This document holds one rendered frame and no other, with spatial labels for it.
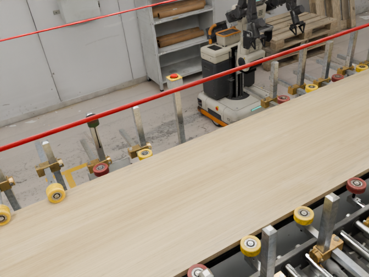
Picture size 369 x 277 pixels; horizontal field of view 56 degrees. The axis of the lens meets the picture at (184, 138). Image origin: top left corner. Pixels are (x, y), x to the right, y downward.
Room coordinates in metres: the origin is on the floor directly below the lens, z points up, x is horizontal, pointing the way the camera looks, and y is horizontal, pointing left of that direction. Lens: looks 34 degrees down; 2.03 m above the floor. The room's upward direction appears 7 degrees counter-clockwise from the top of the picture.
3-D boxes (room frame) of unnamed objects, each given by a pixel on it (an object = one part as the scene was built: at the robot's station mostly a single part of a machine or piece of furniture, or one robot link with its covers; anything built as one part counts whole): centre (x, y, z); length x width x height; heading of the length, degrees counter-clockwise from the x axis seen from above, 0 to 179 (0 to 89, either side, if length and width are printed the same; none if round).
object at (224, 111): (3.30, -0.61, 0.16); 0.67 x 0.64 x 0.25; 30
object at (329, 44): (2.35, -1.10, 0.88); 0.04 x 0.04 x 0.48; 25
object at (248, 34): (3.05, -0.76, 0.99); 0.28 x 0.16 x 0.22; 119
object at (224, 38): (3.40, -0.56, 0.87); 0.23 x 0.15 x 0.11; 119
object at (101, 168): (1.47, 0.46, 0.85); 0.08 x 0.08 x 0.11
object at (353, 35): (2.46, -1.33, 0.90); 0.04 x 0.04 x 0.48; 25
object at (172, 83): (1.82, 0.02, 1.18); 0.07 x 0.07 x 0.08; 25
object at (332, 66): (2.49, -1.27, 0.82); 0.43 x 0.03 x 0.04; 25
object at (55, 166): (1.48, 0.72, 0.95); 0.14 x 0.06 x 0.05; 115
